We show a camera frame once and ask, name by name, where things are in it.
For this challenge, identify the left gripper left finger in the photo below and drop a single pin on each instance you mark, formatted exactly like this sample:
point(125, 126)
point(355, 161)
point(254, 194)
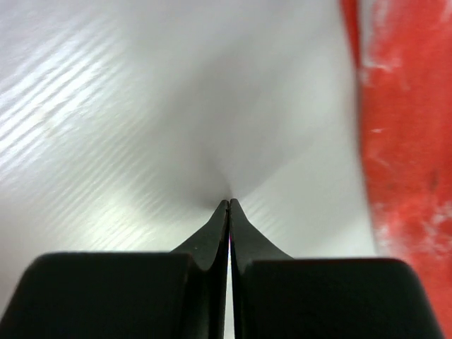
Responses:
point(175, 294)

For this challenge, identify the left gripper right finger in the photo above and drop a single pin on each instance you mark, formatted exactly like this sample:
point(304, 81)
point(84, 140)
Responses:
point(277, 296)

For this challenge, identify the orange white tie-dye trousers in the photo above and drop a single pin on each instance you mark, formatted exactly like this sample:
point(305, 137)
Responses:
point(402, 53)

